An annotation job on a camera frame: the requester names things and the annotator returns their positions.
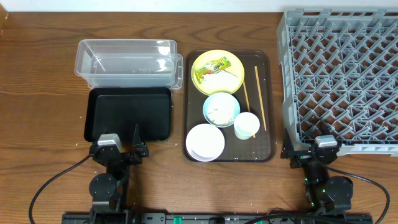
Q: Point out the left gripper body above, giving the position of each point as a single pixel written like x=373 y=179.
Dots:
x=123 y=156

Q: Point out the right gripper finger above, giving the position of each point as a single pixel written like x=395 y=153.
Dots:
x=324 y=129
x=287 y=143

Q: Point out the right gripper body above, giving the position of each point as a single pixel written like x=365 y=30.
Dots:
x=306 y=157

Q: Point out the pale green cup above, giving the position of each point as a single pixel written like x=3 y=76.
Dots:
x=246 y=125

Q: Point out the white bowl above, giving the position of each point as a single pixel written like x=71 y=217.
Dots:
x=205 y=142

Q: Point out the light blue bowl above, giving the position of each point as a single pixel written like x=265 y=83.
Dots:
x=220 y=109

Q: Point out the white napkin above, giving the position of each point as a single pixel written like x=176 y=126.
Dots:
x=221 y=81

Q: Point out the yellow plate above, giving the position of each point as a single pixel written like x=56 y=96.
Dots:
x=236 y=68

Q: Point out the green snack wrapper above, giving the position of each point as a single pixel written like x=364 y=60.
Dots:
x=212 y=67

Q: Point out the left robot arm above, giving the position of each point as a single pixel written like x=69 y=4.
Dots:
x=109 y=189

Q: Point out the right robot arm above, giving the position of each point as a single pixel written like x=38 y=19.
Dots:
x=328 y=195

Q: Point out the grey dishwasher rack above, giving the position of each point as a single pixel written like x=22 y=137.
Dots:
x=340 y=66

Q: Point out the black plastic tray bin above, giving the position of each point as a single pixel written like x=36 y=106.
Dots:
x=120 y=110

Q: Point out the dark brown serving tray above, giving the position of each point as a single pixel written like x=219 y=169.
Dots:
x=258 y=149

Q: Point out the left wooden chopstick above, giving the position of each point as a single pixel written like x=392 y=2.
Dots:
x=250 y=116

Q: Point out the wooden chopstick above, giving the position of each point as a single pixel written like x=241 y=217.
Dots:
x=250 y=116
x=260 y=97

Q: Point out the right wooden chopstick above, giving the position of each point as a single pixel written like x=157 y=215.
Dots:
x=260 y=97

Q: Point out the clear plastic bin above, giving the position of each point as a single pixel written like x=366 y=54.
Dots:
x=129 y=63

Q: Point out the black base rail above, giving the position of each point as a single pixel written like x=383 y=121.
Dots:
x=161 y=218

